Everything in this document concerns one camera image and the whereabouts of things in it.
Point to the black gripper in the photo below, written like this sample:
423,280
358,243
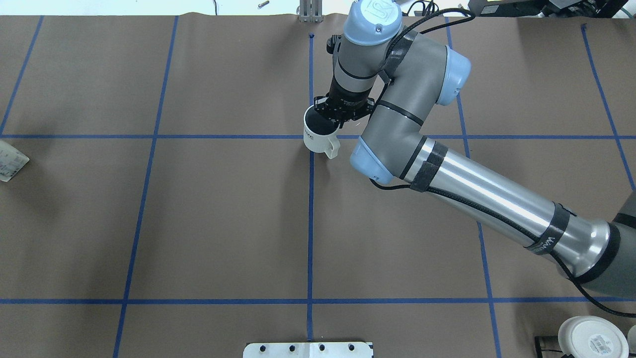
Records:
348,96

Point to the white mug dark interior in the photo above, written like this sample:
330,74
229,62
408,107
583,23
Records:
320,135

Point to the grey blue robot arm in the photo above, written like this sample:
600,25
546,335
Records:
394,75

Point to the aluminium frame post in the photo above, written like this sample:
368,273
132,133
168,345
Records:
310,11

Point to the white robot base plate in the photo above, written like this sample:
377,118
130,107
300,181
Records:
309,350

